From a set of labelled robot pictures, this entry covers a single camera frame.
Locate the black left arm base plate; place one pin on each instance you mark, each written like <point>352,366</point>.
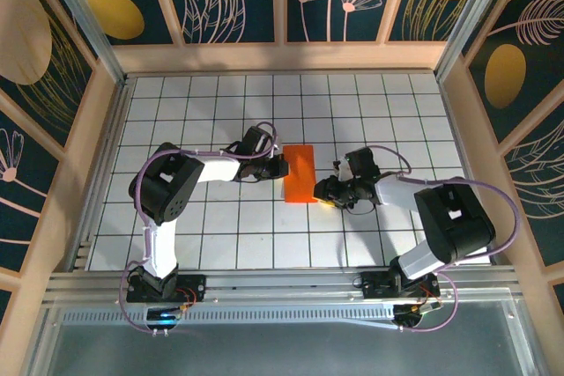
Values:
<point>196,285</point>

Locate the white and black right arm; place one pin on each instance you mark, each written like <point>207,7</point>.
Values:
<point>454,217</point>

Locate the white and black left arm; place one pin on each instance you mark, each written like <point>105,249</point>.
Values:
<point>158,244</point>

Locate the aluminium corner post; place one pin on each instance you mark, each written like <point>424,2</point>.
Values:
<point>83,15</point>
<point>476,10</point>

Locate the aluminium front mounting rail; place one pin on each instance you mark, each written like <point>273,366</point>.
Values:
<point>282,288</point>

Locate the orange square paper sheet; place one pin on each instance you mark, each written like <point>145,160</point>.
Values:
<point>299,173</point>

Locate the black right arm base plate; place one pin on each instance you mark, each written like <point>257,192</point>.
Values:
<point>374,285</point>

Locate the clear cover panel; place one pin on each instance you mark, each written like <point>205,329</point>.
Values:
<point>282,349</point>

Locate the aluminium side rail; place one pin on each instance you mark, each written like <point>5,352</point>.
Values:
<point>466,164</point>
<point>106,164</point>

